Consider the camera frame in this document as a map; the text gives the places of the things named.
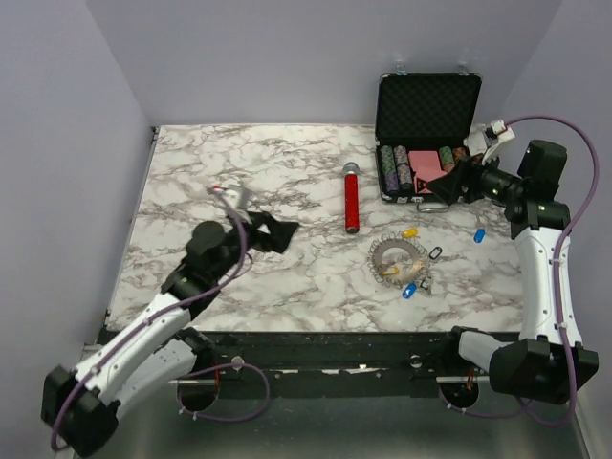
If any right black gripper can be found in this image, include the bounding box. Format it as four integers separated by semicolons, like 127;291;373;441
426;145;527;206

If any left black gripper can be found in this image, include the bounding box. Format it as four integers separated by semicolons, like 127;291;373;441
215;210;305;282

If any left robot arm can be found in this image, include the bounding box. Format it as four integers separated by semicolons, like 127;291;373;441
41;212;299;458

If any pink playing cards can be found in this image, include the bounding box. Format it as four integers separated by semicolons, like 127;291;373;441
408;151;447;194

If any black key tag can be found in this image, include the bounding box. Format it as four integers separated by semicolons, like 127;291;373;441
428;246;443;260

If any black poker chip case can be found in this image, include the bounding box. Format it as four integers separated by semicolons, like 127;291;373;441
375;73;482;206

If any red glitter microphone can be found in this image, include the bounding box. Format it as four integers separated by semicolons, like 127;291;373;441
342;162;360;234

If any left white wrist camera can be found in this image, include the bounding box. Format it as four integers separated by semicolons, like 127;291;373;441
222;185;252;210

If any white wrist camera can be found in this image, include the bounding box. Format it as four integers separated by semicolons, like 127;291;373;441
464;120;515;164
222;185;252;210

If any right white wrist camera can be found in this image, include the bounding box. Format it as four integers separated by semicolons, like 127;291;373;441
464;120;515;164

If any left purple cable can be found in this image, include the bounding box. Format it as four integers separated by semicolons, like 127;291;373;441
50;186;272;453

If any purple cable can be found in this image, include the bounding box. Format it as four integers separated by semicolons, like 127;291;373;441
50;186;272;453
437;114;601;429

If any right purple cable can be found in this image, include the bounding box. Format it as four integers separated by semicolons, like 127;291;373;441
437;114;601;429

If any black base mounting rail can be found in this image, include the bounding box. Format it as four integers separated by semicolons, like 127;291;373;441
178;332;488;407

